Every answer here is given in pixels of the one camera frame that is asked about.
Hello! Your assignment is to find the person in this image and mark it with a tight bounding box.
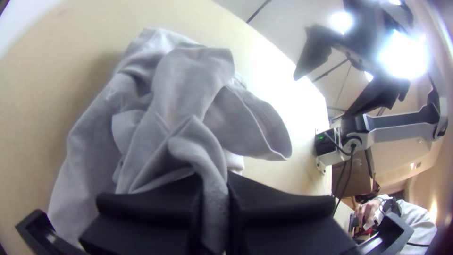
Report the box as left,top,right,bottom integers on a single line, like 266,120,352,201
353,194,438,255

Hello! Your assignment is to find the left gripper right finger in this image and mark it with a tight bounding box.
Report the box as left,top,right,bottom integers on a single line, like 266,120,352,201
226,172,361,255

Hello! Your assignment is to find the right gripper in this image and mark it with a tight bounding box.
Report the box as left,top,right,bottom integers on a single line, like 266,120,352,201
293,0,415,117

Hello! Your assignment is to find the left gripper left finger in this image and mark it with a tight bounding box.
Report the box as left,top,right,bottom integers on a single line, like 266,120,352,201
79,173,213,255

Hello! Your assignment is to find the black cable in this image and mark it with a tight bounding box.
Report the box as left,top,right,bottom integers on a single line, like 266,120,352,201
332,143,356,215

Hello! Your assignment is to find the grey t-shirt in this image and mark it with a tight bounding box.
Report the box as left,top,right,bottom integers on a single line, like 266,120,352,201
48,27,293,255

